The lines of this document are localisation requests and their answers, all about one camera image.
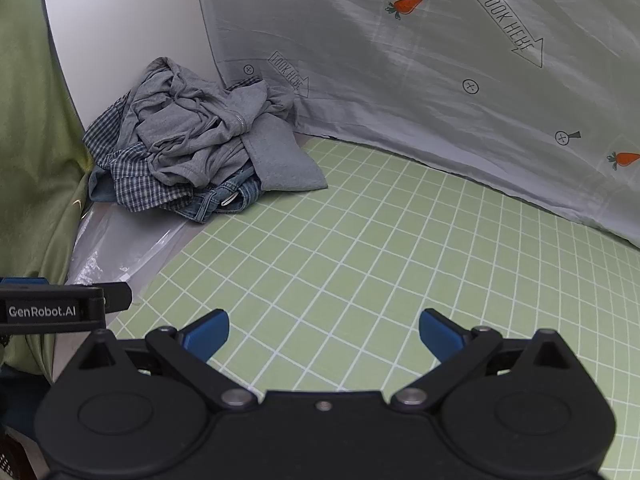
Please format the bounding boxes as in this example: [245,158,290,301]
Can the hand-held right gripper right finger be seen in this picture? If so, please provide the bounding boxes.
[391,309,576,413]

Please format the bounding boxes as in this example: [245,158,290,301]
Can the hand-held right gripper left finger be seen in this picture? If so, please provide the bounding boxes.
[75,309,261,413]

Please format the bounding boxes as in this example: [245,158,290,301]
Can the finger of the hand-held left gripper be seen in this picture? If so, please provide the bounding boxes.
[102,282,132,314]

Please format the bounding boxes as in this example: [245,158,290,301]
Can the grey zip hoodie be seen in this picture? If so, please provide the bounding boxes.
[131,57,328,193]

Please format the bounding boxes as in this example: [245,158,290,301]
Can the clear plastic sheet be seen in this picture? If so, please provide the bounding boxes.
[65,204,201,321]

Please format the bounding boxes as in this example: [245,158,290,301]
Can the blue plaid shirt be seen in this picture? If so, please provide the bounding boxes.
[82,77,266,213]

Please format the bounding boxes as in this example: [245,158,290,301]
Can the green grid cutting mat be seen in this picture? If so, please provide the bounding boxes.
[107,135,640,480]

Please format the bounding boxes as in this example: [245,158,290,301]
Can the blue denim jeans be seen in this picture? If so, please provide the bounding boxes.
[89,162,263,224]

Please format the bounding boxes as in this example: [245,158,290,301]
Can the plain green cloth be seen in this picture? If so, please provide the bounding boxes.
[0,0,96,376]

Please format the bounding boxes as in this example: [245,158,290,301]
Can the grey printed duvet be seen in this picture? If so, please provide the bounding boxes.
[192,0,640,250]

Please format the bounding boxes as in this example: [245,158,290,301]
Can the white panel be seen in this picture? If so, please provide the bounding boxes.
[41,0,226,132]

